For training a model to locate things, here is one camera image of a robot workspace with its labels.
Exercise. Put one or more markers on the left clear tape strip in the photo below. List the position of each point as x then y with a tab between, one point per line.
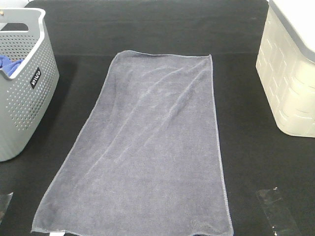
4	203

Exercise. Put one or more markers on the grey perforated laundry basket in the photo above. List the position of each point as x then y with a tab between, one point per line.
26	93

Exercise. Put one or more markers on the grey microfibre towel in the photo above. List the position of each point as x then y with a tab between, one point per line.
147	161

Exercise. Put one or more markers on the right clear tape strip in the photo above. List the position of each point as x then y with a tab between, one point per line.
277	214

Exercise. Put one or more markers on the blue towel in basket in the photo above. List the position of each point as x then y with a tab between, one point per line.
9	66

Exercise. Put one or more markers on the black table mat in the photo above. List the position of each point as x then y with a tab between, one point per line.
87	34

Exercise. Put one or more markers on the white plastic storage bin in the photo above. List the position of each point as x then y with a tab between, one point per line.
286	65

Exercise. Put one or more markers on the clear tape strip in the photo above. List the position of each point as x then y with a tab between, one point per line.
277	214
4	203

